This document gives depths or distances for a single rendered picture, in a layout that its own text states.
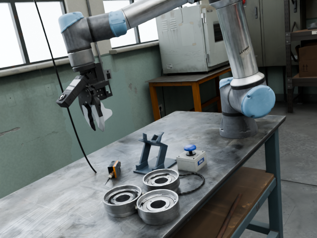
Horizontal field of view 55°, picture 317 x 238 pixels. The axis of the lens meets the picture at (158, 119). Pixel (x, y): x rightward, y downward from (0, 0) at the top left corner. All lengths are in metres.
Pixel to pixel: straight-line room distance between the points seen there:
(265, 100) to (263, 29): 3.53
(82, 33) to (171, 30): 2.29
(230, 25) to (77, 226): 0.74
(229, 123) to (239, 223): 0.37
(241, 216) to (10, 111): 1.73
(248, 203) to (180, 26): 2.18
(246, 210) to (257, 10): 3.64
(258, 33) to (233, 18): 3.57
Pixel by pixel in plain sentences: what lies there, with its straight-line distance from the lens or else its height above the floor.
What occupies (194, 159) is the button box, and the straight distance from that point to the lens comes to 0.96.
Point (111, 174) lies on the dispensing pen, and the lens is 1.01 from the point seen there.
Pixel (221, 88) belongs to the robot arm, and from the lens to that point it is 1.22.
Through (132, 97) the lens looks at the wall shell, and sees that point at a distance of 3.12.
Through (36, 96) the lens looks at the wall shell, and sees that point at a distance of 2.47.
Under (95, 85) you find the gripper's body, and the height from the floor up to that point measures 1.11.
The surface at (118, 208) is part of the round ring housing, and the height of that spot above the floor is 0.83.
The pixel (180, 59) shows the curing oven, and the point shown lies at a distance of 3.17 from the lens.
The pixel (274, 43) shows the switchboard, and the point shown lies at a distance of 4.55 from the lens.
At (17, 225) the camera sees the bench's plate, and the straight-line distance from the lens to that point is 0.95.
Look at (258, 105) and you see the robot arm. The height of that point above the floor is 0.96.
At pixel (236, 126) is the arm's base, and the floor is 0.85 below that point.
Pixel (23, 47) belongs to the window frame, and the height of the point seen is 1.28.
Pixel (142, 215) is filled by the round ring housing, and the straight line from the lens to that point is 0.77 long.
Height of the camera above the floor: 1.23
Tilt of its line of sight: 15 degrees down
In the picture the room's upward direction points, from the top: 9 degrees counter-clockwise
